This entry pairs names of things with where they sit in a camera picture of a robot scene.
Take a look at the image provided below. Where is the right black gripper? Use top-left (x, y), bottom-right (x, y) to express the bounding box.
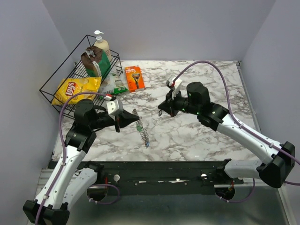
top-left (157, 88), bottom-right (200, 117)

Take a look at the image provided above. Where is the key with green tag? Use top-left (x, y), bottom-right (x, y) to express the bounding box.
top-left (136, 125), bottom-right (143, 132)

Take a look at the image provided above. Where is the round metal keyring disc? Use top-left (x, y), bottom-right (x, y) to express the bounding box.
top-left (132, 109), bottom-right (150, 148)

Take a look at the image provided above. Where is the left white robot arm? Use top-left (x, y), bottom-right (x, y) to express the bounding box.
top-left (23, 96), bottom-right (140, 225)

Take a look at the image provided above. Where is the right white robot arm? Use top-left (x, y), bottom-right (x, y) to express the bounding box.
top-left (158, 82), bottom-right (295, 188)

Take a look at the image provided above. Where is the white and green packet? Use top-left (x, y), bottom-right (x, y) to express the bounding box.
top-left (99, 69), bottom-right (128, 95)

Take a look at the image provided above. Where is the orange Gillette razor box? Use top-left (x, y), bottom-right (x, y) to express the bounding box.
top-left (125, 66), bottom-right (145, 92)

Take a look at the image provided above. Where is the brown and green bag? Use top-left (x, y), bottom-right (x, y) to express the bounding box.
top-left (81, 46), bottom-right (111, 77)

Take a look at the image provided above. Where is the yellow Lays chips bag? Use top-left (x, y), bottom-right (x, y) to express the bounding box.
top-left (52, 77), bottom-right (102, 105)

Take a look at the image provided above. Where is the cream pump lotion bottle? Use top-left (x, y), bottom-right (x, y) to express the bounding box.
top-left (94, 30), bottom-right (112, 62)

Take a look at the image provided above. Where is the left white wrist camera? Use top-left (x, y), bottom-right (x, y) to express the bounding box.
top-left (106, 99), bottom-right (123, 116)

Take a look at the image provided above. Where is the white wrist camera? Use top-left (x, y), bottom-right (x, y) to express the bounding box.
top-left (165, 75), bottom-right (182, 99)
top-left (106, 99), bottom-right (123, 116)

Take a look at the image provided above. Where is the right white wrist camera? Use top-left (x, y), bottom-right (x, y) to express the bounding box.
top-left (165, 75), bottom-right (182, 99)

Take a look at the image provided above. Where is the black wire rack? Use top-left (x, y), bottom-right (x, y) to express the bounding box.
top-left (39, 35), bottom-right (123, 120)

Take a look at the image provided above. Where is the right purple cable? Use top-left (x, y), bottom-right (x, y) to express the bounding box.
top-left (173, 60), bottom-right (300, 186)

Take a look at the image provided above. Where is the aluminium frame rail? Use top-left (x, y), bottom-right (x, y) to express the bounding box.
top-left (35, 169), bottom-right (57, 203)

